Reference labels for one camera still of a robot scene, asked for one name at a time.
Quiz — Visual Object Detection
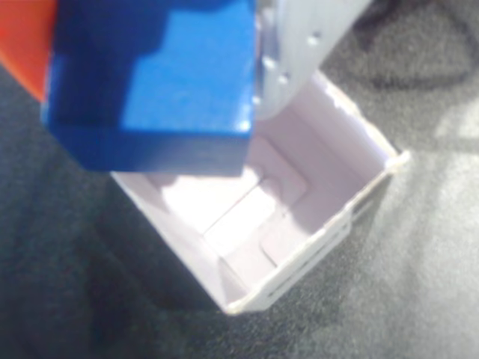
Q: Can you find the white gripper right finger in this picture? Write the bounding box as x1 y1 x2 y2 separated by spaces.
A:
254 0 375 121

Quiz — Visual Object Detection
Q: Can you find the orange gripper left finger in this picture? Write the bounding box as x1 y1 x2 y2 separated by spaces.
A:
0 0 58 102

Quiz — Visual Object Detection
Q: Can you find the blue cube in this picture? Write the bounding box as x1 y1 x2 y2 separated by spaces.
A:
40 0 260 177

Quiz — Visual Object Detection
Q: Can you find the white cardboard box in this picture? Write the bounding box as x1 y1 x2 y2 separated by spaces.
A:
110 70 412 316

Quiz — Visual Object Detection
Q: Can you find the black mat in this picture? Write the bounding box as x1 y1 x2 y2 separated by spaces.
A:
0 0 479 359

